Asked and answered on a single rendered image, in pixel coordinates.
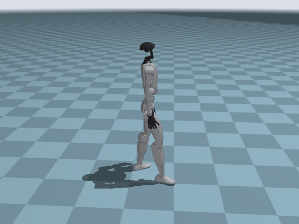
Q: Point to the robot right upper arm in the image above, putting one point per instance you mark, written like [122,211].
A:
[149,72]

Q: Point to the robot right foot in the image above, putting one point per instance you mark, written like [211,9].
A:
[166,179]

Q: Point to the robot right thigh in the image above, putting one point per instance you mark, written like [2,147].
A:
[157,133]

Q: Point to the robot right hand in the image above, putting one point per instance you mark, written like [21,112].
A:
[152,121]

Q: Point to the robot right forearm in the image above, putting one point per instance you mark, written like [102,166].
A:
[149,102]

